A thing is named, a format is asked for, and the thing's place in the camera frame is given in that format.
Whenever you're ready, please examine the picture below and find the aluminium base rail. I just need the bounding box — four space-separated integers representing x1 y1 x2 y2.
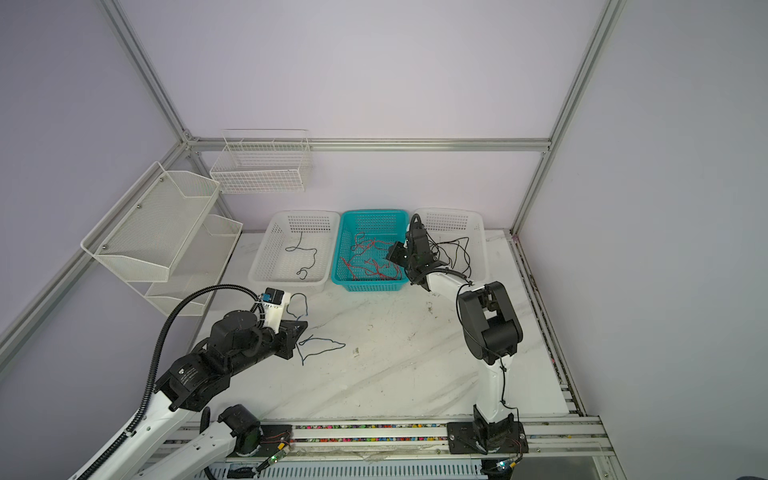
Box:
119 415 625 480

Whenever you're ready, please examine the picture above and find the right white plastic basket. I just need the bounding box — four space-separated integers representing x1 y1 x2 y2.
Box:
415 208 490 285

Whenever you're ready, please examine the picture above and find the black cable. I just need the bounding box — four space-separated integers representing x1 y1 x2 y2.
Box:
440 235 475 281

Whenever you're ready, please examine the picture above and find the aluminium frame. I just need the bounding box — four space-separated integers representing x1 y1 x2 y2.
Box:
0 0 628 385

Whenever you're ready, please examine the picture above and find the left white plastic basket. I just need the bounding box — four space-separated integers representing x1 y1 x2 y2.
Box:
249 210 340 295

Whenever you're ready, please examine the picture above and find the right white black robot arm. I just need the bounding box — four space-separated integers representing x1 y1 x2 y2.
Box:
386 214 527 460

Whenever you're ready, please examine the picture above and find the upper white mesh shelf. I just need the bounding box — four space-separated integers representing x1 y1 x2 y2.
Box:
80 162 220 283

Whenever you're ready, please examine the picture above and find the white plastic basket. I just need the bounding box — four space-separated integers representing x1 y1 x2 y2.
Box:
415 208 490 285
249 210 340 295

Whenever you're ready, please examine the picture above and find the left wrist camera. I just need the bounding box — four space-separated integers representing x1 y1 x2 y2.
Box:
261 287 291 333

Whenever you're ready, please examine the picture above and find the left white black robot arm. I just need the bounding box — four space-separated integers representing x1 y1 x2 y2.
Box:
74 285 308 479

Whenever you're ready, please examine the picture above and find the teal plastic basket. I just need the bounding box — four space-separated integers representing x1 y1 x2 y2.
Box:
330 209 409 293

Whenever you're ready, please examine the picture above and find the white wire wall basket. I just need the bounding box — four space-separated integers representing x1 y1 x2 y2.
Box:
210 129 313 194

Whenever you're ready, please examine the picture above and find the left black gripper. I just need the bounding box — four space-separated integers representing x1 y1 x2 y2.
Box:
228 320 307 378

